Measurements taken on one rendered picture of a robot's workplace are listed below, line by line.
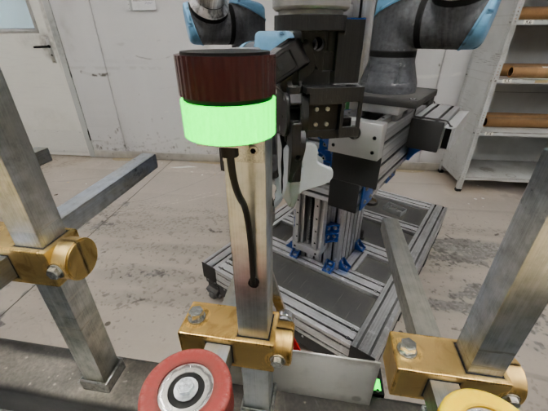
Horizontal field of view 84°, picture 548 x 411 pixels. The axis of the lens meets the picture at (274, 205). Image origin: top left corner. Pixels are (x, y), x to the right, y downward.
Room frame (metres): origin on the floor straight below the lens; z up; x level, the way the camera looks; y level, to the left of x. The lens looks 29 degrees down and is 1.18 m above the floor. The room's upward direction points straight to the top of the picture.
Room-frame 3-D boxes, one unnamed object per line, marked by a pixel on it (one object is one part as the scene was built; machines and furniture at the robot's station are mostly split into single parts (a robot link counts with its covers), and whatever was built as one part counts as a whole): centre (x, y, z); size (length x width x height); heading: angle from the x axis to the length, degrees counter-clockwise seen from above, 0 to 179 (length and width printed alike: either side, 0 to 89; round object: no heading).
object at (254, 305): (0.25, 0.02, 0.93); 0.04 x 0.04 x 0.48; 81
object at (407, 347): (0.22, -0.15, 0.87); 0.02 x 0.02 x 0.01
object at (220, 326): (0.25, 0.04, 0.85); 0.14 x 0.06 x 0.05; 81
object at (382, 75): (0.90, -0.31, 1.09); 0.15 x 0.15 x 0.10
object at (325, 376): (0.27, -0.01, 0.75); 0.26 x 0.01 x 0.10; 81
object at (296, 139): (0.33, -0.02, 1.07); 0.05 x 0.02 x 0.09; 11
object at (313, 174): (0.34, -0.04, 1.03); 0.06 x 0.03 x 0.09; 101
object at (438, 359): (0.21, -0.20, 0.84); 0.14 x 0.06 x 0.05; 81
